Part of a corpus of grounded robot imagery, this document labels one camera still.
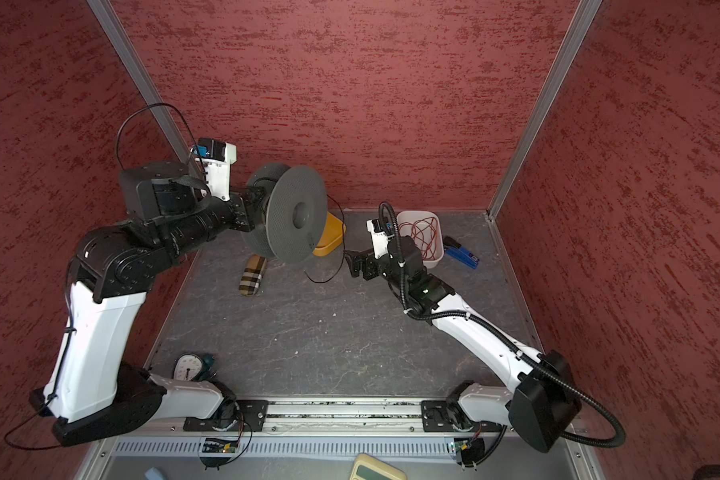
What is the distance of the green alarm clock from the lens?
0.78 m

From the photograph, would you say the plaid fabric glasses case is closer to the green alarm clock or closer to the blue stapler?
the green alarm clock

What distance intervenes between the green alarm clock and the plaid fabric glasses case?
8.7 inches

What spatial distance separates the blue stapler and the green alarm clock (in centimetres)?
83

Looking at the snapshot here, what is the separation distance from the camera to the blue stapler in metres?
1.05

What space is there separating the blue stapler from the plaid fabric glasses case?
667 mm

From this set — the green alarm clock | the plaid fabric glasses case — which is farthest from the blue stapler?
the green alarm clock

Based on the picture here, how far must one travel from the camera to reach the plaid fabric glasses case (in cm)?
97
